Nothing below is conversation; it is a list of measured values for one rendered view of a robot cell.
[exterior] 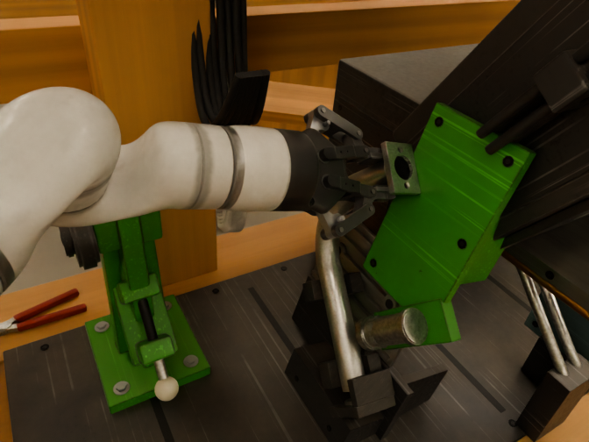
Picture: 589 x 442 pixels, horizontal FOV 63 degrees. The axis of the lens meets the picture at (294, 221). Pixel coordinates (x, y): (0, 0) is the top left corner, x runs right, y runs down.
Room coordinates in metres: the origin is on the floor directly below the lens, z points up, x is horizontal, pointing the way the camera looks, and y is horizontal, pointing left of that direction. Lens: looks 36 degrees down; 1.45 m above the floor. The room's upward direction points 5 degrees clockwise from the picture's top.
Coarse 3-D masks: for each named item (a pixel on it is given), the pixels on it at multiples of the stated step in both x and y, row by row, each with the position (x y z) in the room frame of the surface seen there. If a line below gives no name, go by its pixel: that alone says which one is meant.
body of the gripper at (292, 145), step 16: (288, 144) 0.36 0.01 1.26; (304, 144) 0.37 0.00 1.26; (320, 144) 0.41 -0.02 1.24; (304, 160) 0.36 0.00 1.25; (320, 160) 0.40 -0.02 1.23; (336, 160) 0.41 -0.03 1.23; (304, 176) 0.35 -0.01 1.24; (320, 176) 0.39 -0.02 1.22; (288, 192) 0.34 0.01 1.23; (304, 192) 0.35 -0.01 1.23; (320, 192) 0.38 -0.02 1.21; (336, 192) 0.39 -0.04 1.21; (288, 208) 0.35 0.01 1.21; (304, 208) 0.36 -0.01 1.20; (320, 208) 0.37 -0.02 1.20
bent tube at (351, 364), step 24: (384, 144) 0.44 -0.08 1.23; (408, 144) 0.46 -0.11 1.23; (384, 168) 0.44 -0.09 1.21; (408, 168) 0.45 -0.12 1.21; (408, 192) 0.42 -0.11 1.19; (336, 240) 0.46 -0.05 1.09; (336, 264) 0.44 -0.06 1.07; (336, 288) 0.42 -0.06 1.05; (336, 312) 0.40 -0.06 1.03; (336, 336) 0.38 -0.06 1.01; (360, 360) 0.36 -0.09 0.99
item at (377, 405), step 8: (384, 400) 0.33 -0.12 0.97; (392, 400) 0.33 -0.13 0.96; (336, 408) 0.32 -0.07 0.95; (344, 408) 0.31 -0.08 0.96; (352, 408) 0.31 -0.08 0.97; (360, 408) 0.31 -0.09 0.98; (368, 408) 0.31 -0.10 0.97; (376, 408) 0.32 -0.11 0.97; (384, 408) 0.32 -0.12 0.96; (336, 416) 0.32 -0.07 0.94; (344, 416) 0.31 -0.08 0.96; (352, 416) 0.30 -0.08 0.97; (360, 416) 0.30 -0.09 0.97
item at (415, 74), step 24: (432, 48) 0.78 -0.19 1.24; (456, 48) 0.79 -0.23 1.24; (360, 72) 0.64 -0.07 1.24; (384, 72) 0.65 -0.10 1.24; (408, 72) 0.65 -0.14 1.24; (432, 72) 0.66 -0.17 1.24; (336, 96) 0.68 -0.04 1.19; (360, 96) 0.64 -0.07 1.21; (384, 96) 0.60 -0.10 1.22; (408, 96) 0.56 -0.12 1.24; (360, 120) 0.62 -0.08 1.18; (384, 120) 0.59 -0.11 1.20; (336, 144) 0.66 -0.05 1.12; (360, 168) 0.61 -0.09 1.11; (384, 216) 0.55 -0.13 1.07
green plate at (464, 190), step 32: (448, 128) 0.44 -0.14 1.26; (416, 160) 0.45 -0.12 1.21; (448, 160) 0.42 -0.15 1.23; (480, 160) 0.40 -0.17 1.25; (512, 160) 0.38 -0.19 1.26; (448, 192) 0.41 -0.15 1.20; (480, 192) 0.38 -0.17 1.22; (512, 192) 0.37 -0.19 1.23; (384, 224) 0.44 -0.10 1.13; (416, 224) 0.41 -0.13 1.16; (448, 224) 0.39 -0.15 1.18; (480, 224) 0.37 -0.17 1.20; (384, 256) 0.42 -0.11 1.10; (416, 256) 0.39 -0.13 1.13; (448, 256) 0.37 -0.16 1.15; (480, 256) 0.39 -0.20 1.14; (384, 288) 0.40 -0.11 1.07; (416, 288) 0.38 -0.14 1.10; (448, 288) 0.35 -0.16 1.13
